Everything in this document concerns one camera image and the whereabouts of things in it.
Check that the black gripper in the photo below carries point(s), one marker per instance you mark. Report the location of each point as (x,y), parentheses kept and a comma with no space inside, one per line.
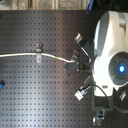
(88,49)

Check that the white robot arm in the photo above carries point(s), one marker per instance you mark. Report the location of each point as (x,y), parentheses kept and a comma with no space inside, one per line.
(108,55)

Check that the metal cable clip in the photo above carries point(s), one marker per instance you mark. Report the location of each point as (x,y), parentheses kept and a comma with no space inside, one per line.
(38,52)

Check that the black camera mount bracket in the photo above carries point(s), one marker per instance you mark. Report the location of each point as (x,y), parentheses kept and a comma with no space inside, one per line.
(101,106)

